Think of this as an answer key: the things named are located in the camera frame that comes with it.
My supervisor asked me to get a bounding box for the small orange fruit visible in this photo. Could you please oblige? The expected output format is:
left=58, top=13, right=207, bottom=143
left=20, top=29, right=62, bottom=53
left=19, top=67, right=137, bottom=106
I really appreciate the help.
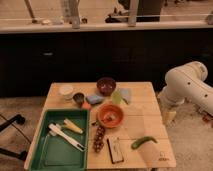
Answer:
left=82, top=102, right=91, bottom=110

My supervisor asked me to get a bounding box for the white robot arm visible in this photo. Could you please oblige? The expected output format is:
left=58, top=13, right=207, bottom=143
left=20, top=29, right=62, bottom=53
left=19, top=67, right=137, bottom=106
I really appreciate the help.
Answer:
left=158, top=61, right=213, bottom=125

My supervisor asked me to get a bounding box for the green plastic tray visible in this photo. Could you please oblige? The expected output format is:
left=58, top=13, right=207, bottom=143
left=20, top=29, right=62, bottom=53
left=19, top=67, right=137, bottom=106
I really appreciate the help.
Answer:
left=29, top=109, right=89, bottom=171

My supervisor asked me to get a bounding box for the bunch of dark grapes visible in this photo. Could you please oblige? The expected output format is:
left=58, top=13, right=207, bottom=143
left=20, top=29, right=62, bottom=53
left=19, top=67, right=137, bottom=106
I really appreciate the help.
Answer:
left=93, top=126, right=106, bottom=153

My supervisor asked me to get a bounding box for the green pepper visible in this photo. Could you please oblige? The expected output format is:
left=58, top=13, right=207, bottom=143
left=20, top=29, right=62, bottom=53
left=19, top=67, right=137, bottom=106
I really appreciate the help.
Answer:
left=131, top=136, right=157, bottom=150

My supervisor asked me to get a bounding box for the dark red bowl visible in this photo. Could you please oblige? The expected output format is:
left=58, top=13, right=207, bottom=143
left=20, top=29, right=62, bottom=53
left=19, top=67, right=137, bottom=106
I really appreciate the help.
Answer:
left=96, top=77, right=116, bottom=96

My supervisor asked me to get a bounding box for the small dark metal cup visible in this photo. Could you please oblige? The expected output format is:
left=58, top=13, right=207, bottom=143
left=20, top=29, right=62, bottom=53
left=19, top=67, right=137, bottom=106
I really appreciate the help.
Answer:
left=73, top=92, right=84, bottom=106

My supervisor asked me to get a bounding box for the black chair base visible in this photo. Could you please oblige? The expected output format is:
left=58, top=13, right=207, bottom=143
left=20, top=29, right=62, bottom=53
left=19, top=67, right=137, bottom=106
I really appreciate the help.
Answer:
left=0, top=114, right=29, bottom=161

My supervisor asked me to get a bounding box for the white kitchen utensil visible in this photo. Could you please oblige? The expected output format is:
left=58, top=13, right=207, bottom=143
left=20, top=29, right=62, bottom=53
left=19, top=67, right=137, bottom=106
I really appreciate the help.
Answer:
left=48, top=124, right=85, bottom=152

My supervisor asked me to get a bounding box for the green plastic cup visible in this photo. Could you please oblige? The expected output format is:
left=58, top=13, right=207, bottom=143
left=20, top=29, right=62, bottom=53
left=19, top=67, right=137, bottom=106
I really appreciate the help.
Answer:
left=111, top=90, right=122, bottom=105

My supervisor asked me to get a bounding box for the yellow corn cob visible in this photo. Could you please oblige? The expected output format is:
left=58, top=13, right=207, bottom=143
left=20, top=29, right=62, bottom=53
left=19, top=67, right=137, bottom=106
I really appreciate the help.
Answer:
left=64, top=119, right=83, bottom=134

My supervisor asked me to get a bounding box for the grey blue cloth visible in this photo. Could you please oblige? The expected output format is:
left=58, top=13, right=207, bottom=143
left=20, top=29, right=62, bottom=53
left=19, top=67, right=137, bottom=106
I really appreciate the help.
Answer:
left=120, top=88, right=131, bottom=104

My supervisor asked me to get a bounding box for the orange bowl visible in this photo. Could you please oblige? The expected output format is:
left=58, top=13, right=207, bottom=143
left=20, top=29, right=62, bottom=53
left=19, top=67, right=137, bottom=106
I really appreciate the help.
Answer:
left=97, top=104, right=124, bottom=129

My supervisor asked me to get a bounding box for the white cup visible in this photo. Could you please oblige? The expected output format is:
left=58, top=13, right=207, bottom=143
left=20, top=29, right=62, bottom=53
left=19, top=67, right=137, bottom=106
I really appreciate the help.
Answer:
left=59, top=85, right=74, bottom=100

